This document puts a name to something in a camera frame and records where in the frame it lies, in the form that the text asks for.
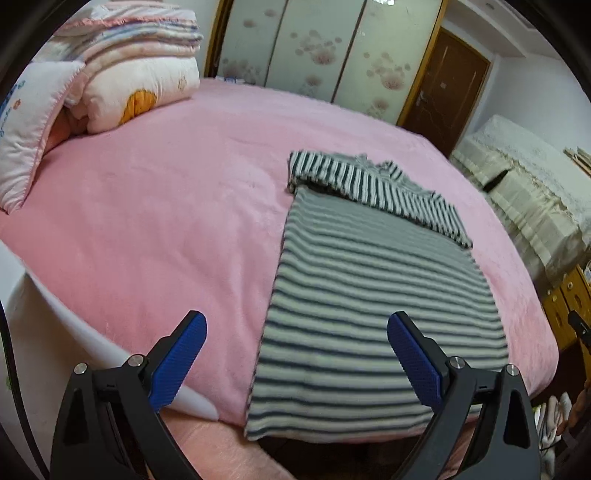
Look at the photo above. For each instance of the white mattress edge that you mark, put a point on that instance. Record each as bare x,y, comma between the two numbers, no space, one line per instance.
46,332

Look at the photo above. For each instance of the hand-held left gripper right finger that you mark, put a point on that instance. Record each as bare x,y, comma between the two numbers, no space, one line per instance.
418,364

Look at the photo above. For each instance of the person's right hand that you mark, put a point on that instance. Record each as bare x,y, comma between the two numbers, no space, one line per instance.
581,406

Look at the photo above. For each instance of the cream lace-covered furniture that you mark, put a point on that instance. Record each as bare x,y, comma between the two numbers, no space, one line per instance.
531,184

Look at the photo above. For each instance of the folded pink white quilt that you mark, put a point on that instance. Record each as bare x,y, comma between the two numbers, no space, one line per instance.
138,78

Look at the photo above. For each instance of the wooden drawer cabinet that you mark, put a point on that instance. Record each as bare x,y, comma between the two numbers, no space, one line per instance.
561,295

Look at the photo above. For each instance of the white pink-trimmed pillow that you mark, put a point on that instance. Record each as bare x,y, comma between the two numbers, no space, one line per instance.
27,129

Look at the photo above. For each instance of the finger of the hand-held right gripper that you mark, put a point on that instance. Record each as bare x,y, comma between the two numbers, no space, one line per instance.
579,326

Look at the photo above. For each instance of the white plastic bag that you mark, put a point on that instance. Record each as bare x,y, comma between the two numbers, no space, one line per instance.
549,420

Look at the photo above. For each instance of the brown wooden door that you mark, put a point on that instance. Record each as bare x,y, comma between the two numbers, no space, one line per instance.
448,92

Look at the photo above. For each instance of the floral sliding-door wardrobe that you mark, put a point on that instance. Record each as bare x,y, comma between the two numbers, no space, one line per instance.
314,46

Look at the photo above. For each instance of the black white striped shirt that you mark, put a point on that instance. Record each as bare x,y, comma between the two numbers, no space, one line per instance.
369,300

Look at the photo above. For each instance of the small white box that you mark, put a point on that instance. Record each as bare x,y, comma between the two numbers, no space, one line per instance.
233,79

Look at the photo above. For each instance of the stack of books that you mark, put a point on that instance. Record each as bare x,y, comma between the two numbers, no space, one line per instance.
581,157

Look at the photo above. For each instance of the pink fleece blanket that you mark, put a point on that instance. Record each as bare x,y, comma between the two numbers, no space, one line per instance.
161,207

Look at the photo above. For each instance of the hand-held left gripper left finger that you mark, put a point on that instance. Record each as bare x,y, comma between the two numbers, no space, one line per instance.
180,364

